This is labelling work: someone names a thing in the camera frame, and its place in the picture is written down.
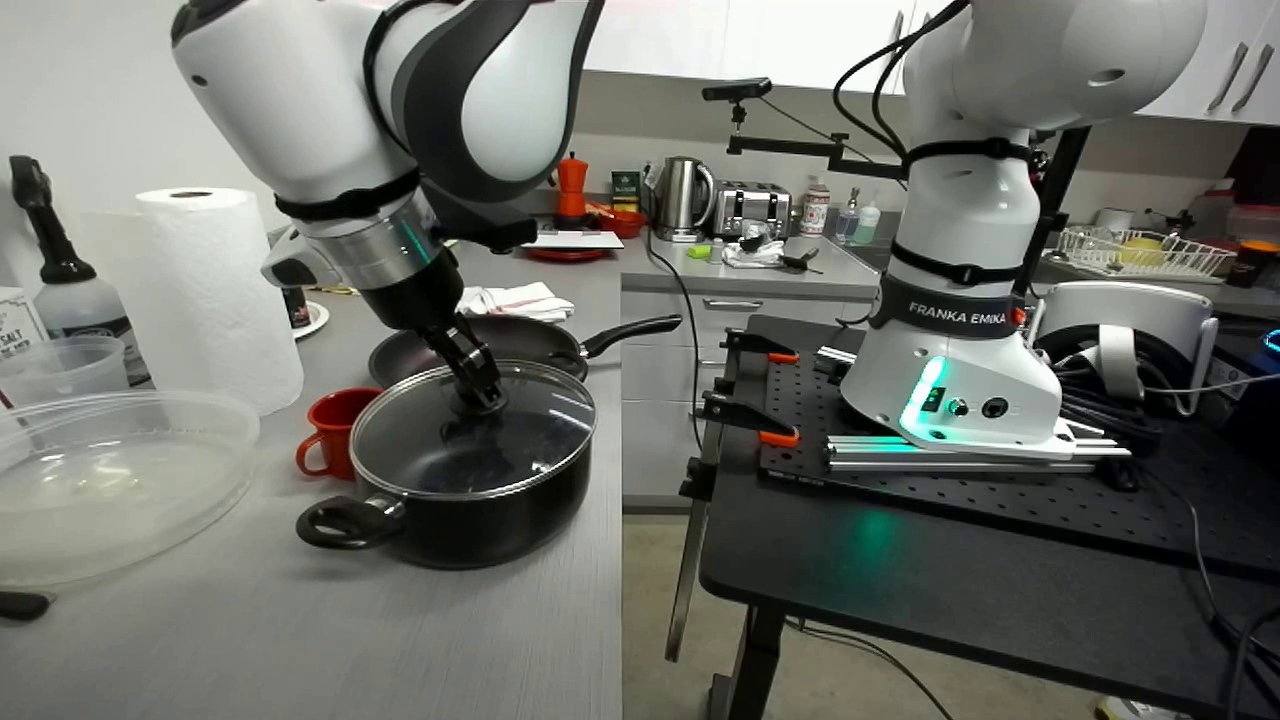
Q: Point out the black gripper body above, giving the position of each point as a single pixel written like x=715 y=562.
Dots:
x=423 y=301

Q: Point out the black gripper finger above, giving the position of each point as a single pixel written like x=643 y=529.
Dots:
x=480 y=366
x=464 y=383

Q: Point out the glass lid with black knob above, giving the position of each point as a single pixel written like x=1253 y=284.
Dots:
x=427 y=454

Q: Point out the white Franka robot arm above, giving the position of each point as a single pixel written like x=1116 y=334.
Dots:
x=307 y=95

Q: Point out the red moka pot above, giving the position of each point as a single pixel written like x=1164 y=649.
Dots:
x=574 y=184

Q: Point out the black frying pan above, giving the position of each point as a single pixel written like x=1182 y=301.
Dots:
x=545 y=347

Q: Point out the white cloth with red stripes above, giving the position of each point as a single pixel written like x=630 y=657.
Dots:
x=522 y=301

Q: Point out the small white plate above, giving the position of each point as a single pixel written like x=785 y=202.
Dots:
x=319 y=321

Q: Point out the dark small jar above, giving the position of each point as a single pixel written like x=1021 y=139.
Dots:
x=292 y=297

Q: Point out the red mug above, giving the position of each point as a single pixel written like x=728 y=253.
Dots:
x=328 y=429

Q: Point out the stacked flat plates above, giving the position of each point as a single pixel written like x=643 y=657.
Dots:
x=574 y=240

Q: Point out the small red bowl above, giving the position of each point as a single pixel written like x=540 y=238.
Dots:
x=627 y=221

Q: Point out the white paper towel roll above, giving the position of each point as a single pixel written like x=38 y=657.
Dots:
x=215 y=293

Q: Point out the dark small box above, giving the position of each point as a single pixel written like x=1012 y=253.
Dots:
x=627 y=184

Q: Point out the steel electric kettle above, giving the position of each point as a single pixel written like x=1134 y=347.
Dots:
x=681 y=199

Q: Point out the black clamp with orange tip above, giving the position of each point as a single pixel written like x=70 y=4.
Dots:
x=762 y=351
x=744 y=416

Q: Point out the silver toaster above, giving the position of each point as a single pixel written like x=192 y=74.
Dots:
x=753 y=209

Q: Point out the spray bottle with black trigger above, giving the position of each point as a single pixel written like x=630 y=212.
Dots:
x=67 y=284

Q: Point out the clear tub with label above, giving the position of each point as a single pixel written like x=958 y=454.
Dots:
x=62 y=366

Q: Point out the small black object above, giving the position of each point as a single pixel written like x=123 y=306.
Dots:
x=20 y=611

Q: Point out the black perforated robot table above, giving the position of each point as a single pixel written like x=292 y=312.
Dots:
x=963 y=572

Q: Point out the white curved device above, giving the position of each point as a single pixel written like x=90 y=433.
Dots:
x=1127 y=325

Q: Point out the white dish rack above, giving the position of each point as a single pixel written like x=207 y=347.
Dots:
x=1145 y=249

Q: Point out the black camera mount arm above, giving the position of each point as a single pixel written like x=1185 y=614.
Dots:
x=803 y=147

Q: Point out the white wall cabinet row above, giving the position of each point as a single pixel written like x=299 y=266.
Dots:
x=744 y=35

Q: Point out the aluminium rail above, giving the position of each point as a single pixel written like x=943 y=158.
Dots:
x=963 y=454

